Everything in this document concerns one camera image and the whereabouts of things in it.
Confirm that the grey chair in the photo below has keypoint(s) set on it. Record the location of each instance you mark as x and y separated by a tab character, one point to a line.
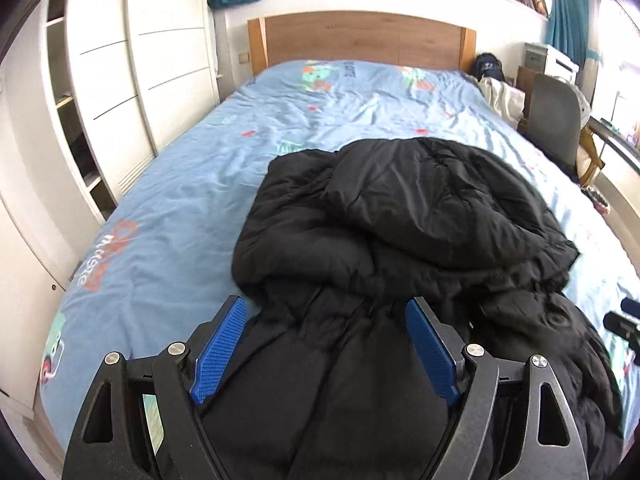
552	115

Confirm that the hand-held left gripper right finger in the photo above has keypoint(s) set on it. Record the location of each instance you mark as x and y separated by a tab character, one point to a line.
430	350

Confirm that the bed with blue printed sheet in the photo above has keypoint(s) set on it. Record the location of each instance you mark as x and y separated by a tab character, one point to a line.
200	160

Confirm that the mustard cloth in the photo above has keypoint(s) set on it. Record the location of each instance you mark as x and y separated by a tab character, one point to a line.
589	157

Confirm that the black puffer coat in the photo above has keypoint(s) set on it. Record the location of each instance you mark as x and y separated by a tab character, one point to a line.
400	210

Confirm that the white drawer unit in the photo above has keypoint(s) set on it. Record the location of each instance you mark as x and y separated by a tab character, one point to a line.
557	60

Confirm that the desk with grey edge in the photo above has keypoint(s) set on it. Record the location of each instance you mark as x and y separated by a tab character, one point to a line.
617	142

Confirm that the white cloth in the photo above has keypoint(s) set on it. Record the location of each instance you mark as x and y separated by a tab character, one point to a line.
502	97

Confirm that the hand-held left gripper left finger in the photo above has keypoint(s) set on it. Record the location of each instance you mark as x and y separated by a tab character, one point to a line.
220	355

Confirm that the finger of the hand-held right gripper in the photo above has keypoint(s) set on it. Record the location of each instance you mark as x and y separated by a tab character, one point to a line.
631	306
622	326

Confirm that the wooden headboard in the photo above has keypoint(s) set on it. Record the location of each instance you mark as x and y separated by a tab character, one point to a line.
360	37

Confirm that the white wardrobe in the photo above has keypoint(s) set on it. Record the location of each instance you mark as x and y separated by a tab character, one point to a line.
165	60

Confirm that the window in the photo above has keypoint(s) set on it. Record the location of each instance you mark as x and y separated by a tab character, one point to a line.
620	60

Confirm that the black backpack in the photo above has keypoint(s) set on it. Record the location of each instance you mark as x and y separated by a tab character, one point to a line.
488	67

